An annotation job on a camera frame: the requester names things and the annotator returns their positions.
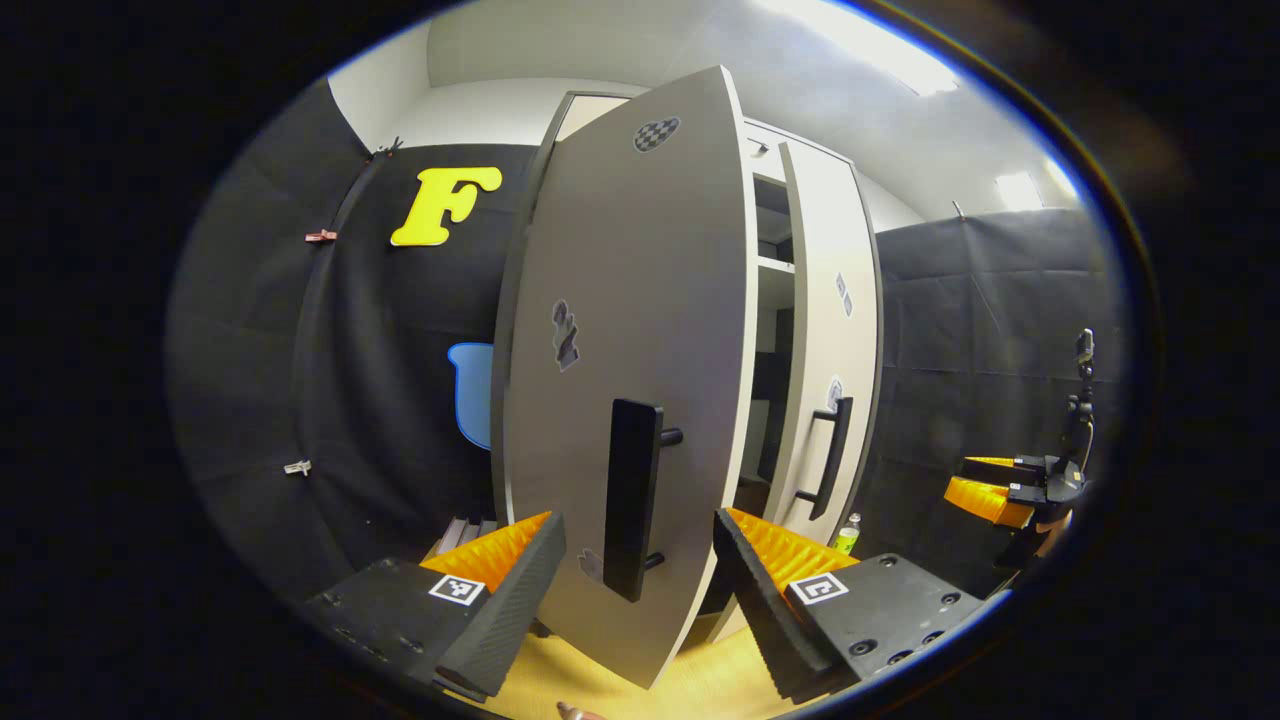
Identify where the small ceiling light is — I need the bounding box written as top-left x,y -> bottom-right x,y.
994,169 -> 1047,214

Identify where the black backdrop cloth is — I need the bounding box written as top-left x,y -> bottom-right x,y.
165,80 -> 543,603
854,206 -> 1128,593

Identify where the white door with checkered sticker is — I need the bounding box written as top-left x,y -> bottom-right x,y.
491,65 -> 760,692

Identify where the black bar door handle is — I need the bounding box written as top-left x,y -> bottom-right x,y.
794,396 -> 855,522
602,397 -> 685,605

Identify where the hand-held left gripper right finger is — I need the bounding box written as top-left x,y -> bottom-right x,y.
712,506 -> 989,706

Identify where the grey ribbed object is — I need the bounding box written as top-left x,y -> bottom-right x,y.
440,516 -> 501,554

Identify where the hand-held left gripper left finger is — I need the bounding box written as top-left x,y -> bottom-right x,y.
298,510 -> 568,703

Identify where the long ceiling light panel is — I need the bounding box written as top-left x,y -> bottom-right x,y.
749,0 -> 963,99

